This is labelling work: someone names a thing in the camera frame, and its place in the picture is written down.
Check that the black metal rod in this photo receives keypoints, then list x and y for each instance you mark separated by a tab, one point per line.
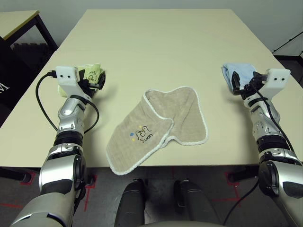
287	42

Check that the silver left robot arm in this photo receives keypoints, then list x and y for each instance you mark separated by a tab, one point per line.
59	170

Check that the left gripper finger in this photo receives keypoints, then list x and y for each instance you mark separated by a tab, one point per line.
101	81
81	75

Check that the green folded towel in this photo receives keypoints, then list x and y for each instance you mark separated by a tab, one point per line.
93	71

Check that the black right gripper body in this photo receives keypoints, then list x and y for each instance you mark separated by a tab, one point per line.
251	89

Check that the blue folded towel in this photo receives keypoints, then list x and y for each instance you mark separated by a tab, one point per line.
243	71

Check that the beige side table black legs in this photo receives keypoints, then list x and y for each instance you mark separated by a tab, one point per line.
16	23

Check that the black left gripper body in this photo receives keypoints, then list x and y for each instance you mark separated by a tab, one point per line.
88	86

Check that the beige towel with white trim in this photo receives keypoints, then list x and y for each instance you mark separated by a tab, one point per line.
123	146

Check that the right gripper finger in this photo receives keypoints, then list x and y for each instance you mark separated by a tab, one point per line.
236	82
259	77

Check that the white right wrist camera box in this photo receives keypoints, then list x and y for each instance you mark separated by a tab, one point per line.
279	78

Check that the black cabinet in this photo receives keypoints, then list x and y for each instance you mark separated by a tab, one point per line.
293	65

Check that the black foam floor mats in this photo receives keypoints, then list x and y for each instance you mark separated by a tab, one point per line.
30	49

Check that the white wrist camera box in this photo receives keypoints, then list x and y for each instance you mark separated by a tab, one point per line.
279	78
67	75

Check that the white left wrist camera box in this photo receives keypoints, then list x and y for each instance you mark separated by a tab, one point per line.
67	75

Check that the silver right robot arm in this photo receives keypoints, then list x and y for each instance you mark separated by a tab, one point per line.
284	184

